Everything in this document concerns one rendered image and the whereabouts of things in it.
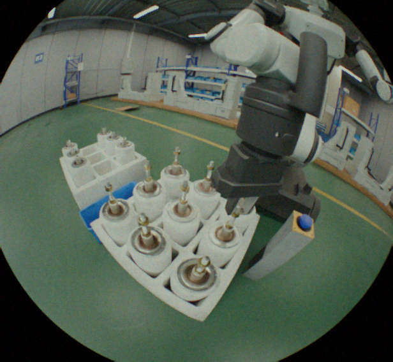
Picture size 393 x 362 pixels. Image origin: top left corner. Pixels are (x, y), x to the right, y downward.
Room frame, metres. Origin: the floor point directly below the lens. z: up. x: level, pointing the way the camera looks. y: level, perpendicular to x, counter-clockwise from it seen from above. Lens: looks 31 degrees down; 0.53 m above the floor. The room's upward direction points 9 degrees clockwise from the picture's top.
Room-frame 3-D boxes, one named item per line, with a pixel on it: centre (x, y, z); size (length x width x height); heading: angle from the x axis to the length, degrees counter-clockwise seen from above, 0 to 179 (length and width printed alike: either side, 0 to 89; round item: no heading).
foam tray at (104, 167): (0.50, 0.50, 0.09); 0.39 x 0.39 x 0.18; 62
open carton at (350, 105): (3.30, -4.53, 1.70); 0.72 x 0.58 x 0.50; 64
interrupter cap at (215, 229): (0.18, -0.09, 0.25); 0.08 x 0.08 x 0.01
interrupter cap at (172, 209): (0.24, 0.02, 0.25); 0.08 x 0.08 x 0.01
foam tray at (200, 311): (0.24, 0.02, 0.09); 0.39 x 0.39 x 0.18; 62
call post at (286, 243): (0.17, -0.28, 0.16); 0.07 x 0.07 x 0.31; 62
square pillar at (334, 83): (4.75, -4.96, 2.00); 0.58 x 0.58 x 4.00; 61
